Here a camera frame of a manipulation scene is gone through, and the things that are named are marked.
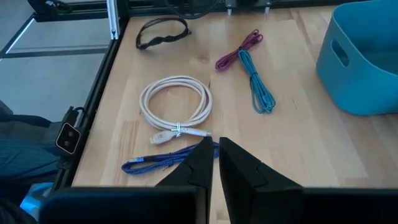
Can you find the blue plastic bin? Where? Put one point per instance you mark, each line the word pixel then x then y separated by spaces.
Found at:
pixel 357 93

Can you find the light blue plastic object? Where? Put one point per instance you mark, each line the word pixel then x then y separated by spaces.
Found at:
pixel 34 196

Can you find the person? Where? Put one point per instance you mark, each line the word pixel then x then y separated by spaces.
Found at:
pixel 25 155

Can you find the black camera silver face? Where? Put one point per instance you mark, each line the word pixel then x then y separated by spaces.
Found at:
pixel 68 138

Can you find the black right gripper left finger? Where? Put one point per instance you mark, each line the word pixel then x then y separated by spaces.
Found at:
pixel 199 168

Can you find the aluminium frame post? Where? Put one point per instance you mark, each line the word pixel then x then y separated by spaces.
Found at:
pixel 113 18

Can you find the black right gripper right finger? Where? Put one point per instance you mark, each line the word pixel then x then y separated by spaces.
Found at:
pixel 248 193

